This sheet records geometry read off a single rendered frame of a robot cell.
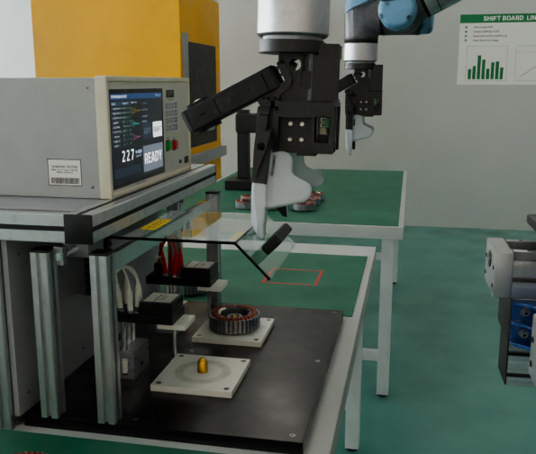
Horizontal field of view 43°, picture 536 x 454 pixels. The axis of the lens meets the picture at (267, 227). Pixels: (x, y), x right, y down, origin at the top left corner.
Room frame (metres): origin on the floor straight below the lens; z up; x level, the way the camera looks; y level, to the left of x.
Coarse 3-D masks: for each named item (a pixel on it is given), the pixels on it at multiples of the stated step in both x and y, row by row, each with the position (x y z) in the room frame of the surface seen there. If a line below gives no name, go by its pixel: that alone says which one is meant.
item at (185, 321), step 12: (144, 300) 1.20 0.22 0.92; (156, 300) 1.20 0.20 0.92; (168, 300) 1.20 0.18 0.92; (180, 300) 1.22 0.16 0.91; (120, 312) 1.20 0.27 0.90; (144, 312) 1.19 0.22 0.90; (156, 312) 1.18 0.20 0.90; (168, 312) 1.18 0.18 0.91; (180, 312) 1.22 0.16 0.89; (120, 324) 1.20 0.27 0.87; (132, 324) 1.24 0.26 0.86; (168, 324) 1.17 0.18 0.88; (180, 324) 1.18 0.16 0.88; (132, 336) 1.24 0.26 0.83
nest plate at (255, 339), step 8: (208, 320) 1.48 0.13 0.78; (264, 320) 1.48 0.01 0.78; (272, 320) 1.48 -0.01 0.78; (200, 328) 1.43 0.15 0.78; (208, 328) 1.43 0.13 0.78; (264, 328) 1.43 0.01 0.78; (200, 336) 1.38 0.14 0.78; (208, 336) 1.38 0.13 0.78; (216, 336) 1.38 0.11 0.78; (224, 336) 1.38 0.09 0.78; (232, 336) 1.38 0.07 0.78; (240, 336) 1.38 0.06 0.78; (248, 336) 1.38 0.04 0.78; (256, 336) 1.38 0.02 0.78; (264, 336) 1.38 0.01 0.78; (232, 344) 1.36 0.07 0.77; (240, 344) 1.36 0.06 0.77; (248, 344) 1.35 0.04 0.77; (256, 344) 1.35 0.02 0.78
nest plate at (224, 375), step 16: (176, 368) 1.21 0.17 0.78; (192, 368) 1.21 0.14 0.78; (208, 368) 1.21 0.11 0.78; (224, 368) 1.21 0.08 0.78; (240, 368) 1.21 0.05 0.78; (160, 384) 1.14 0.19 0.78; (176, 384) 1.14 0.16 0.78; (192, 384) 1.14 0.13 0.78; (208, 384) 1.14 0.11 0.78; (224, 384) 1.14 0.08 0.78
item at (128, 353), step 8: (120, 344) 1.23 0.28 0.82; (136, 344) 1.23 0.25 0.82; (144, 344) 1.24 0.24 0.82; (120, 352) 1.19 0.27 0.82; (128, 352) 1.19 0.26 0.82; (136, 352) 1.20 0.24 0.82; (144, 352) 1.24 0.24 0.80; (120, 360) 1.19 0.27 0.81; (136, 360) 1.20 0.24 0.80; (144, 360) 1.24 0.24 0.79; (120, 368) 1.19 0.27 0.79; (128, 368) 1.19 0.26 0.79; (136, 368) 1.20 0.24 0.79; (144, 368) 1.23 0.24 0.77; (128, 376) 1.19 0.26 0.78; (136, 376) 1.20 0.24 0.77
